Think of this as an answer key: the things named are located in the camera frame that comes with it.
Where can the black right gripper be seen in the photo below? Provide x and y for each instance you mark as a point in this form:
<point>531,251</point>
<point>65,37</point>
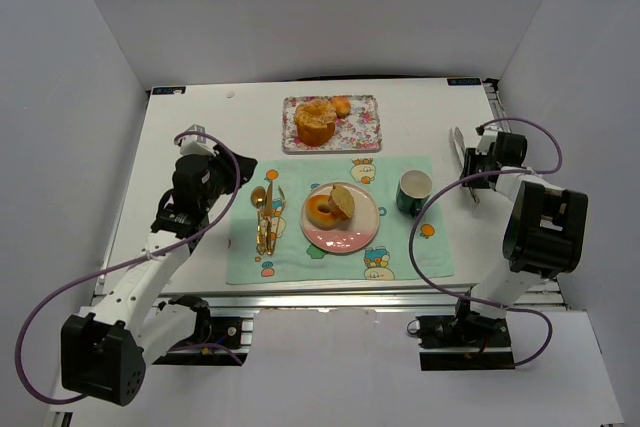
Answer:
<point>470,167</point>

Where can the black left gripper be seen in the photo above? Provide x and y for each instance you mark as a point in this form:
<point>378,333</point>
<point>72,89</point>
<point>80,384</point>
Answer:
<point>232,167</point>

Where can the metal serving tongs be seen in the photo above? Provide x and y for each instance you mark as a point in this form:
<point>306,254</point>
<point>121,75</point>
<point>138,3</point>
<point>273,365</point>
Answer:
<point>458,144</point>

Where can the orange glazed donut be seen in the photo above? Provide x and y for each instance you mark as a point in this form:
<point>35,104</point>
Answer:
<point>319,213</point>

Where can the sliced herb bread piece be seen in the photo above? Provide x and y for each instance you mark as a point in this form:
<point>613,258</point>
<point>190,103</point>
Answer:
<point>341,202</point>

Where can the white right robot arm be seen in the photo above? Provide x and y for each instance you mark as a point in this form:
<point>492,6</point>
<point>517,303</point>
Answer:
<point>544,234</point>

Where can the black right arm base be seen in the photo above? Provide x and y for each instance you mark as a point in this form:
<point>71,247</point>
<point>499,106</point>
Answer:
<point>464,341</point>

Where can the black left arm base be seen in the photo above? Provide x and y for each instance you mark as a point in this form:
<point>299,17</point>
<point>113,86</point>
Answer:
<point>215,329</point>

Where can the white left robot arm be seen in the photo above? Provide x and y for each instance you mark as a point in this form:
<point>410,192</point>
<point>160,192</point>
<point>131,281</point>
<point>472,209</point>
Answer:
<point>106,351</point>

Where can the large sugared bread loaf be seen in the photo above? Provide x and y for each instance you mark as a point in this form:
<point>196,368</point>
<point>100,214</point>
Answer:
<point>315,122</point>

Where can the gold spoon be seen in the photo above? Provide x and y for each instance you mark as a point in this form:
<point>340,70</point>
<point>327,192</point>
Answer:
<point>258,196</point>

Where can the gold knife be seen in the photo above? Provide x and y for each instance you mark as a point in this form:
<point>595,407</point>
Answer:
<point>267,213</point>

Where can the dark green mug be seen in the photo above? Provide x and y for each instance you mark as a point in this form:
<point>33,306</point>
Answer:
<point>413,191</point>

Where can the mint cartoon placemat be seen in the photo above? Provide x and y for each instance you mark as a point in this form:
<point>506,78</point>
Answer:
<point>387,257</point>

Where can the blue right corner label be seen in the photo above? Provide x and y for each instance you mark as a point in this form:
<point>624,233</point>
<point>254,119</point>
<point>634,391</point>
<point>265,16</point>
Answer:
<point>464,81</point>

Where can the blue corner label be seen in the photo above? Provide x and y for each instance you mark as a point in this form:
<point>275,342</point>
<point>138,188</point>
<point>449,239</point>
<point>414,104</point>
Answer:
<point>464,81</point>
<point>168,90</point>

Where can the blue left corner label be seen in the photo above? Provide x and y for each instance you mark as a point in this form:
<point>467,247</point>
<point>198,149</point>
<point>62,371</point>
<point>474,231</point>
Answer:
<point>168,90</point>

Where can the small round bun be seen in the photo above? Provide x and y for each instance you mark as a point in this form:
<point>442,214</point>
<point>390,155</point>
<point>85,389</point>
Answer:
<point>341,105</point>

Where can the floral rectangular tray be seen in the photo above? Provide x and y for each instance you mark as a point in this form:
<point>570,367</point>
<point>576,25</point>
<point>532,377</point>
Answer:
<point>359,131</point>

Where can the pink white ceramic plate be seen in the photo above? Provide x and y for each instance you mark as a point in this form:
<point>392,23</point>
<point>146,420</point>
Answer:
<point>346,236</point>

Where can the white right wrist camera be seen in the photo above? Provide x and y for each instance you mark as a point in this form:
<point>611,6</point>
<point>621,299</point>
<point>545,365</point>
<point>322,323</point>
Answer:
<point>487,139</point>

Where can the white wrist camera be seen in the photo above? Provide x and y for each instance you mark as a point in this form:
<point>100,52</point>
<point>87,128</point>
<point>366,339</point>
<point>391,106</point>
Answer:
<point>487,139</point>
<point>194,143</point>

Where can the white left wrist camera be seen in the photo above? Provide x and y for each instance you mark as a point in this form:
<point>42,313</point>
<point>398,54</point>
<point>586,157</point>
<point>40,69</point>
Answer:
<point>194,143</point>

